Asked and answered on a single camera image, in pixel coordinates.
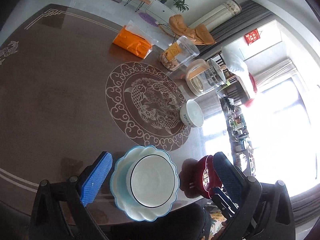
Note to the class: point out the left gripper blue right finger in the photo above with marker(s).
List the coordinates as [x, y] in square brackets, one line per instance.
[232, 180]

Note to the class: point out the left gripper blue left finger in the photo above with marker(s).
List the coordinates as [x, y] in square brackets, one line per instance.
[92, 178]

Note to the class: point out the blue scalloped white plate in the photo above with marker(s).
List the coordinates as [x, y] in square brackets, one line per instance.
[122, 198]

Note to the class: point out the red flower-shaped tray gold text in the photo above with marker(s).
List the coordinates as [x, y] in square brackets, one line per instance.
[205, 176]

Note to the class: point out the white ribbed black-rimmed bowl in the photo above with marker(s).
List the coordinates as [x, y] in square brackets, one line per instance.
[150, 181]

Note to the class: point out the white bowl blue characters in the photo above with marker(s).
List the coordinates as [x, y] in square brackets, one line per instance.
[191, 114]

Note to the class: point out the wooden chair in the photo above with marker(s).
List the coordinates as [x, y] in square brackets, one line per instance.
[234, 87]

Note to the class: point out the clear plastic snack jar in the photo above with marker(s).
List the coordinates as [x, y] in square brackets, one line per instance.
[177, 54]

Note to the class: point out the orange plastic bag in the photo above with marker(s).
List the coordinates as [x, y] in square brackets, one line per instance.
[135, 40]

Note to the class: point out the green potted plant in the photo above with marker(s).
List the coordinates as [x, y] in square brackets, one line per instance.
[181, 5]

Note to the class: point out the glass kettle beige handle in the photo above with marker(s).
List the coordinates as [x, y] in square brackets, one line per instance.
[204, 76]

